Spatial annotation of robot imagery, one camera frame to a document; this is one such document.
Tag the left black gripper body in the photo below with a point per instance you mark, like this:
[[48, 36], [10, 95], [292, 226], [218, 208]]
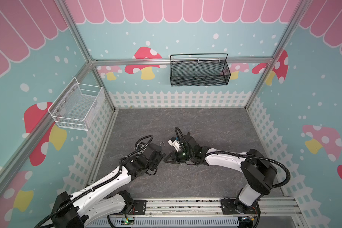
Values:
[[153, 165]]

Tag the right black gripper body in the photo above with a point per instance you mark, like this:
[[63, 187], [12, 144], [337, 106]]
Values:
[[175, 155]]

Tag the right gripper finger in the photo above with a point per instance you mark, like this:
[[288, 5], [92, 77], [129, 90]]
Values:
[[169, 160], [171, 157]]

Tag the large blue padlock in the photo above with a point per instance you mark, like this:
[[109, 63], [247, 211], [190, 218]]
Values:
[[161, 145]]

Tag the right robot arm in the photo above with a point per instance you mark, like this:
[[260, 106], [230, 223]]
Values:
[[262, 174]]

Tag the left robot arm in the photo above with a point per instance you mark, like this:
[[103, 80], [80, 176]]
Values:
[[64, 214]]

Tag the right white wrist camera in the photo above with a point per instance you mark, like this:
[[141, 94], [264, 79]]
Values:
[[174, 142]]

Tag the white vented cable duct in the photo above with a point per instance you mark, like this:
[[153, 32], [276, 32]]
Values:
[[175, 222]]

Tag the black mesh wall basket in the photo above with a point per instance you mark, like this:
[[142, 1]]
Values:
[[208, 69]]

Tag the white mesh wall basket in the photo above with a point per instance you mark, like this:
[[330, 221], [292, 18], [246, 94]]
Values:
[[77, 106]]

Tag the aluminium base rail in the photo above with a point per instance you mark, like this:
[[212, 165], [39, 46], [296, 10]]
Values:
[[187, 207]]

